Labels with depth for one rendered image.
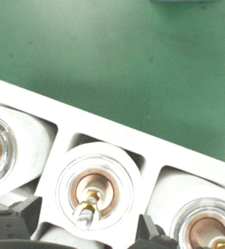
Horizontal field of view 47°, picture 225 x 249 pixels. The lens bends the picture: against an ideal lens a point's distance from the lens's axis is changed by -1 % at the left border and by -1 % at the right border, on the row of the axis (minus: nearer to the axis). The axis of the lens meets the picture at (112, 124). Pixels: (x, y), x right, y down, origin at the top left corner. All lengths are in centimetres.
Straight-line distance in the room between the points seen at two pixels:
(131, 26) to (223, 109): 24
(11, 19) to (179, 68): 35
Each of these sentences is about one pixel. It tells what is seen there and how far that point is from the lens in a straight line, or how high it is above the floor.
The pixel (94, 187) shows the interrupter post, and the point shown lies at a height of 28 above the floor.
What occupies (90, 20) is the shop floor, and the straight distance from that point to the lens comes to 56.
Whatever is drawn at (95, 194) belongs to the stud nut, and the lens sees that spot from 22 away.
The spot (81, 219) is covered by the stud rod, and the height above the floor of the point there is 34.
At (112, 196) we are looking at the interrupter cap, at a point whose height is 25.
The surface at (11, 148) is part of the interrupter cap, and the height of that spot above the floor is 25.
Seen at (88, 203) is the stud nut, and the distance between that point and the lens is 18.
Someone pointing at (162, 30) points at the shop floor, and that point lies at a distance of 56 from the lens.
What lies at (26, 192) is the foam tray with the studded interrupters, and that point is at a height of 16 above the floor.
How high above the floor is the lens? 50
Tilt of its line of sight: 87 degrees down
